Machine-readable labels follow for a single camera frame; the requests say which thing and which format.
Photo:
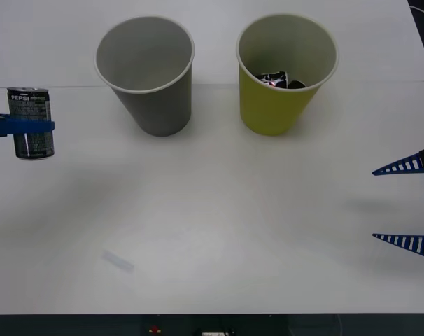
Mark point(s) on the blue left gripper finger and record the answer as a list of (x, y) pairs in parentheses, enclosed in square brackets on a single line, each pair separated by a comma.
[(26, 126)]

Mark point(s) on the red button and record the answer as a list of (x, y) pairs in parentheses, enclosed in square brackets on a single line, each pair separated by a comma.
[(155, 329)]

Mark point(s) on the grey plastic waste bin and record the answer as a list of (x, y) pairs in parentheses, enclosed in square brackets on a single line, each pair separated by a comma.
[(156, 105)]

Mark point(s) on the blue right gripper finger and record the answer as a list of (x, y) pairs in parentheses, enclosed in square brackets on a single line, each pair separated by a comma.
[(404, 166), (404, 241)]

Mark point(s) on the crushed black and white can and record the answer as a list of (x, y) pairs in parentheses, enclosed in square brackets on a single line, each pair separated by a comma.
[(273, 78)]

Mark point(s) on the black drink can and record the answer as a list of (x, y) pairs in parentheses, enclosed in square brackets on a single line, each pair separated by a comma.
[(30, 105)]

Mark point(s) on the yellow-green plastic waste bin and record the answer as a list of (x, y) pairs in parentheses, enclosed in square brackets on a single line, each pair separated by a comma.
[(268, 108)]

